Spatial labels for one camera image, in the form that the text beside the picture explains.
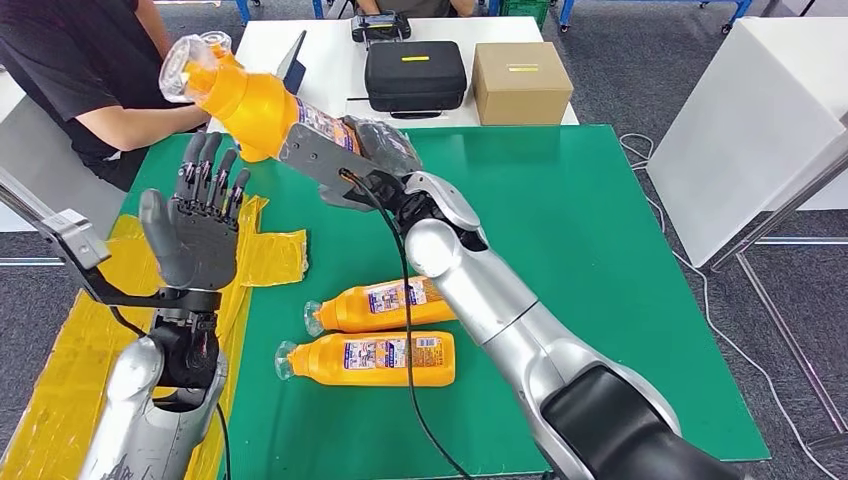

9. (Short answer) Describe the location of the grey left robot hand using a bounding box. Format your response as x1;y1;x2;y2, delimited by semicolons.
139;131;252;293

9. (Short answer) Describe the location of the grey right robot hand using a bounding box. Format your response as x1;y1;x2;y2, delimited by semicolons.
317;115;424;213

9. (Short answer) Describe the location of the orange bottle clear cap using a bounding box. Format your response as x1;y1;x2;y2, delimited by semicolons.
158;31;362;164
303;276;458;338
274;330;457;389

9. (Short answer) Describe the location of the black carrying case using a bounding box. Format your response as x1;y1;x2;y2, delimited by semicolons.
364;40;468;121

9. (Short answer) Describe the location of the black handheld controller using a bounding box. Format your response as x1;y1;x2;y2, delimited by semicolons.
350;10;412;46

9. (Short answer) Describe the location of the white table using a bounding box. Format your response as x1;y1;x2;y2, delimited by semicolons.
206;16;580;136

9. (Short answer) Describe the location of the tablet in blue case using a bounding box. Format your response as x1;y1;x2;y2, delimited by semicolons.
276;30;308;95

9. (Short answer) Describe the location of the brown cardboard box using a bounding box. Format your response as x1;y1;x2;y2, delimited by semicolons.
471;41;574;127

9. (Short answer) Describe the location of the person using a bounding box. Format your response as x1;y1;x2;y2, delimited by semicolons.
356;0;476;19
0;0;213;193

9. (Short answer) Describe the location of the grey metal bar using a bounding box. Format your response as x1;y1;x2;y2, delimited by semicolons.
0;165;58;223

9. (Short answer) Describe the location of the green table mat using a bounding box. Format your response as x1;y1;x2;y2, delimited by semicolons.
119;124;771;480

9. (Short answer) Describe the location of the white panel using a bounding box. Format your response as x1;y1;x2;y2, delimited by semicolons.
645;16;848;269
0;66;127;236

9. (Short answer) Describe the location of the green plastic crate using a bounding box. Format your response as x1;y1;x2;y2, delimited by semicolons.
498;0;551;31

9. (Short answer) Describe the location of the yellow tape patch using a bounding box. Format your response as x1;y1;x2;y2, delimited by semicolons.
0;193;309;480

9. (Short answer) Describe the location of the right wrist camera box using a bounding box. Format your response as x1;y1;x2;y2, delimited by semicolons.
278;122;389;200

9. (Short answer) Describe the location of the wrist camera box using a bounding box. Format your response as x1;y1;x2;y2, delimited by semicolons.
37;208;223;313
278;122;389;200

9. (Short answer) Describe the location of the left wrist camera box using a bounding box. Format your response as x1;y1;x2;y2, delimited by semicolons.
37;208;223;313

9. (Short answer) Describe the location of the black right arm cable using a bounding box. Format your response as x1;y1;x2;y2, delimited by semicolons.
339;168;475;480

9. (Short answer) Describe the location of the white floor cable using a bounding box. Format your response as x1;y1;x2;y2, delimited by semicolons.
619;132;843;480

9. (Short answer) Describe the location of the grey metal frame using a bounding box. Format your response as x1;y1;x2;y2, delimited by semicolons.
708;132;848;458

